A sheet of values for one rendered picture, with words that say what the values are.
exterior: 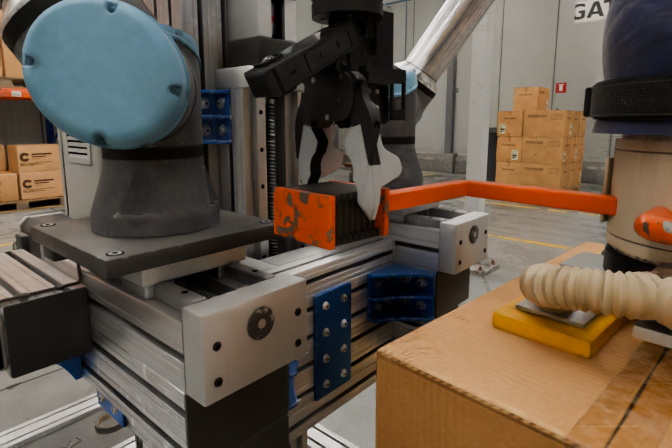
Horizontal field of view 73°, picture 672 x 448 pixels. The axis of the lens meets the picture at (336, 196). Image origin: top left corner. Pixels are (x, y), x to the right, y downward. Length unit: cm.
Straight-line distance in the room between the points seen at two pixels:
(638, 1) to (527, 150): 715
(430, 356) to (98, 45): 39
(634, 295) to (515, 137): 731
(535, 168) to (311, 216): 728
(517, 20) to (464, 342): 1045
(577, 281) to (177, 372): 38
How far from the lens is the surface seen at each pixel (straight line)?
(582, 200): 60
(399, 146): 89
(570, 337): 51
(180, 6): 80
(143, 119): 41
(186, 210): 55
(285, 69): 40
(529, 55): 1063
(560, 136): 753
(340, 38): 45
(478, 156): 371
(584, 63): 1031
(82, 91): 41
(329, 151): 51
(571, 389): 46
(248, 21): 80
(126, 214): 56
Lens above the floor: 116
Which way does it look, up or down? 9 degrees down
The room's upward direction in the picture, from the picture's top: straight up
